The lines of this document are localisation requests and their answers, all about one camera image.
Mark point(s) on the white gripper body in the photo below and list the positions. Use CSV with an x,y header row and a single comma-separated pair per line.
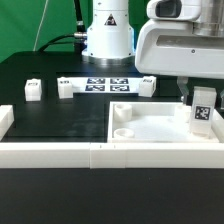
x,y
182,38

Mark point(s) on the white square tabletop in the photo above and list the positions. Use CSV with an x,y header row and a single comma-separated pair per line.
x,y
157,122

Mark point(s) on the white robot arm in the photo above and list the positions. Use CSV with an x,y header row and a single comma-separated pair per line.
x,y
110,38

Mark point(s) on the fiducial marker sheet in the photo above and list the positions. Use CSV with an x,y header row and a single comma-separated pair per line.
x,y
104,85

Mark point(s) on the white U-shaped fence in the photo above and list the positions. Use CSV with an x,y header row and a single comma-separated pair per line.
x,y
105,155

